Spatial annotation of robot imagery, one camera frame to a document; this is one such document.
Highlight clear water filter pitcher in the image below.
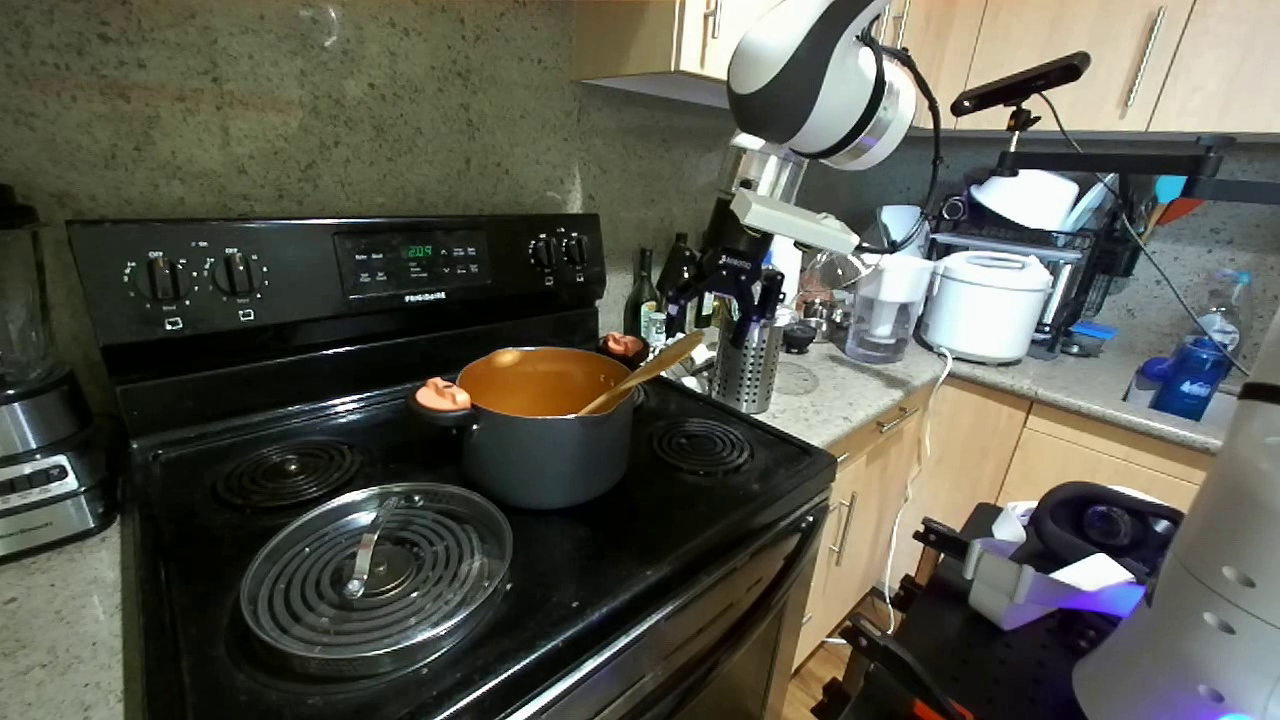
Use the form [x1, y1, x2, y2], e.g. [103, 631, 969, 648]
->
[840, 254, 937, 370]

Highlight grey pot copper interior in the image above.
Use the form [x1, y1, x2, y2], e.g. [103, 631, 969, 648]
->
[406, 334, 651, 517]

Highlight clear glass jar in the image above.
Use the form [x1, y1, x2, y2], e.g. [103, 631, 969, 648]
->
[795, 254, 854, 334]

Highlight white cup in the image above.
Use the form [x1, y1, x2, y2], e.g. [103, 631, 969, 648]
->
[874, 202, 931, 260]

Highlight white rice cooker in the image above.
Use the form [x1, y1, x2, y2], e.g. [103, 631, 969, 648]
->
[915, 248, 1059, 370]

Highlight black stereo camera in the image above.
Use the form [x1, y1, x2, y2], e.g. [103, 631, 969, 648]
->
[947, 48, 1095, 119]

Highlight clear water bottle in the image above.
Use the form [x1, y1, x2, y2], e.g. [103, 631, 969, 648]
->
[1191, 266, 1255, 355]

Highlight light wood base cabinets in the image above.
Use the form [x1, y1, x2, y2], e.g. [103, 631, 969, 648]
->
[784, 376, 1221, 673]

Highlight blue bottle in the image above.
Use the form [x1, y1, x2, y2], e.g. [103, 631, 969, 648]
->
[1146, 334, 1236, 426]

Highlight black dish rack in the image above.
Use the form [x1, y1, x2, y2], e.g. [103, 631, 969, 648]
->
[922, 164, 1138, 360]

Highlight perforated metal utensil holder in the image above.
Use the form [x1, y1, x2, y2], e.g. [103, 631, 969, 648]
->
[711, 313, 784, 421]

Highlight white box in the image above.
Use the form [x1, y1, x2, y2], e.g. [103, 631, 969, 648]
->
[962, 532, 1151, 638]

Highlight black headset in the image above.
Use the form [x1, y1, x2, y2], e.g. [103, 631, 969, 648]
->
[1022, 476, 1186, 574]

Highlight black robot cart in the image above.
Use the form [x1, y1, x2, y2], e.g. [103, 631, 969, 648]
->
[812, 495, 1176, 720]

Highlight black under-cabinet rail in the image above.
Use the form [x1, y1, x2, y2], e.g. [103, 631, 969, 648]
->
[992, 133, 1280, 210]

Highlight round glass pot lid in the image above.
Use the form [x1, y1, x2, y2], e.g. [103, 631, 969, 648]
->
[232, 476, 521, 673]

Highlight black camera stand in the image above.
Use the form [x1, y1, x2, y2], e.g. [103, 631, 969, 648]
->
[999, 102, 1048, 177]

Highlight black electric stove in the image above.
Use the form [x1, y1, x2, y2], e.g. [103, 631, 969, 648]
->
[65, 210, 840, 720]

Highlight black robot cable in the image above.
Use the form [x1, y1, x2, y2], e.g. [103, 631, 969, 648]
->
[862, 38, 947, 254]

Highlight wooden spoon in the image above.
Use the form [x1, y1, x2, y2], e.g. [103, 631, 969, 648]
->
[571, 327, 711, 421]

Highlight light wood wall cabinets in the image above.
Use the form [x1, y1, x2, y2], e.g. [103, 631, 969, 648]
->
[571, 0, 1280, 141]

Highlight white power cord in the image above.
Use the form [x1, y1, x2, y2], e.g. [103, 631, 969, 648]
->
[878, 348, 958, 604]

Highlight white plate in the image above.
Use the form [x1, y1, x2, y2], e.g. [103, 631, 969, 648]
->
[969, 164, 1087, 237]

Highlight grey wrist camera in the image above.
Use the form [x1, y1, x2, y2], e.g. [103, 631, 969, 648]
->
[729, 183, 862, 260]

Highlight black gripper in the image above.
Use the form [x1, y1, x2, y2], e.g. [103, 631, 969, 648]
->
[697, 197, 790, 352]

